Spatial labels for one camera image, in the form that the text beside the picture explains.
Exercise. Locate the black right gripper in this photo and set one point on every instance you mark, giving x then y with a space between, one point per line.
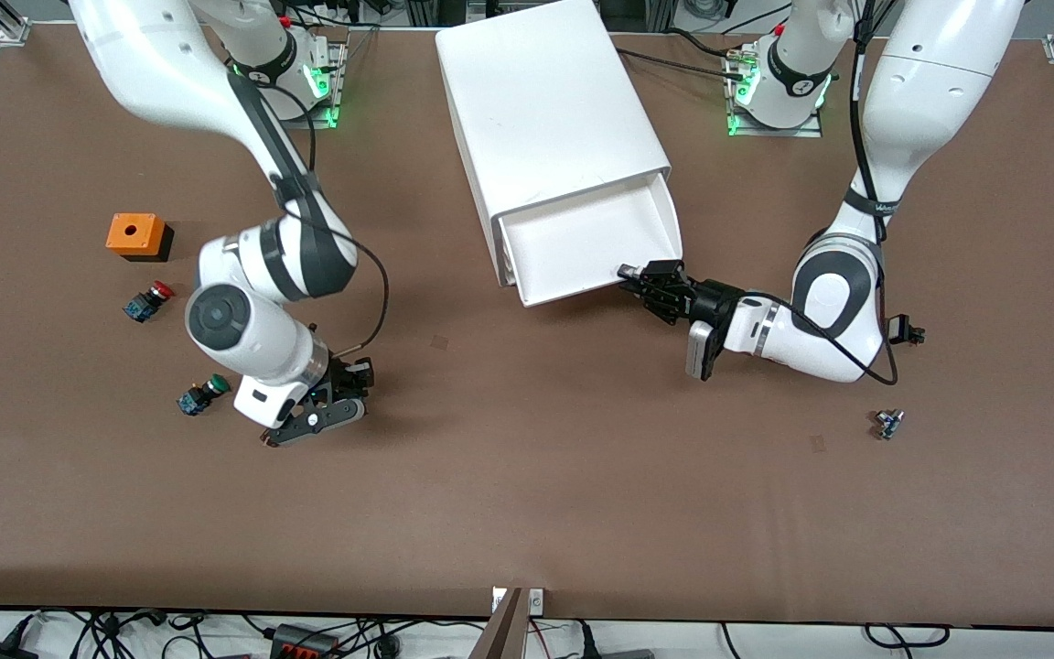
341 373

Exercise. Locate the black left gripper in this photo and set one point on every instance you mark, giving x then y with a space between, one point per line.
708 299

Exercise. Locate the white highest drawer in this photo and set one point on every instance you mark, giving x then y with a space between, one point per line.
591 247

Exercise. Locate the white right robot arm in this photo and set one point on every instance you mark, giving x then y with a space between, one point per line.
243 320

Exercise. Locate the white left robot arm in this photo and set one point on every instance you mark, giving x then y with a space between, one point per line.
930 82

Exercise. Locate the green push button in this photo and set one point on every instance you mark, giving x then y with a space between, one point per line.
205 394

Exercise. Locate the red push button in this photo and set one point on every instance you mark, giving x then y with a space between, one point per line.
150 300

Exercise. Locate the white drawer cabinet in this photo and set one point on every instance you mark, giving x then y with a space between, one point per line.
545 101

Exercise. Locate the orange box with hole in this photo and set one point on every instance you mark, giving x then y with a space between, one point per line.
135 233

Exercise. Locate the small blue electronic component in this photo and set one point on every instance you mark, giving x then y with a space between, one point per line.
888 424

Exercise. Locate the black and orange power adapter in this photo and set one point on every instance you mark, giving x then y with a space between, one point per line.
303 641

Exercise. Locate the wooden beam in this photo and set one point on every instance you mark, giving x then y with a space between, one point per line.
501 636

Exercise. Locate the black plug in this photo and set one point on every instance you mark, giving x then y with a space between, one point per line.
586 641

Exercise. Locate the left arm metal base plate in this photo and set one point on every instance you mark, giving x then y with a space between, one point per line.
815 130

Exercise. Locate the small black switch component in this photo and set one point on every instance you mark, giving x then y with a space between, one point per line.
904 329

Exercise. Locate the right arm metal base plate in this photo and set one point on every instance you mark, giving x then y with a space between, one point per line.
337 91

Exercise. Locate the small metal bracket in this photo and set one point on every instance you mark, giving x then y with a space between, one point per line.
536 601

